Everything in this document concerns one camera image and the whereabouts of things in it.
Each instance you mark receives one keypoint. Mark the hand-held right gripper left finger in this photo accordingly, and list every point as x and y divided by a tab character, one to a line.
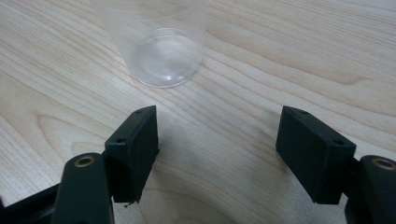
132	152

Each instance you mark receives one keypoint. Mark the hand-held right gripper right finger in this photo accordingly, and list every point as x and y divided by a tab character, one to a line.
314	155

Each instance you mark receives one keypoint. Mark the clear plastic cup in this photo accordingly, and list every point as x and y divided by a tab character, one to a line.
162	53

